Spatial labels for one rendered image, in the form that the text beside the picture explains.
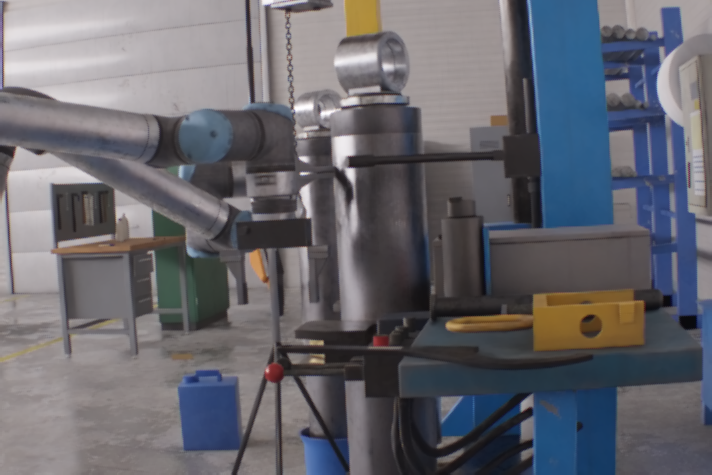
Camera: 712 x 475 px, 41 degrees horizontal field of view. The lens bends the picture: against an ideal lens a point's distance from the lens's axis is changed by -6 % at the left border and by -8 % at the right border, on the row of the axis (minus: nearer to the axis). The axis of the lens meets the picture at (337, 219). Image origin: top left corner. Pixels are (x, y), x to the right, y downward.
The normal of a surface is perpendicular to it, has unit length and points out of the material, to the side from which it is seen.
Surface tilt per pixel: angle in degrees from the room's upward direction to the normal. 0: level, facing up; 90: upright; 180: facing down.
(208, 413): 90
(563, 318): 90
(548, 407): 90
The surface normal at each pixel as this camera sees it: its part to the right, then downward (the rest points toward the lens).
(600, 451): -0.18, 0.04
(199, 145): -0.59, 0.06
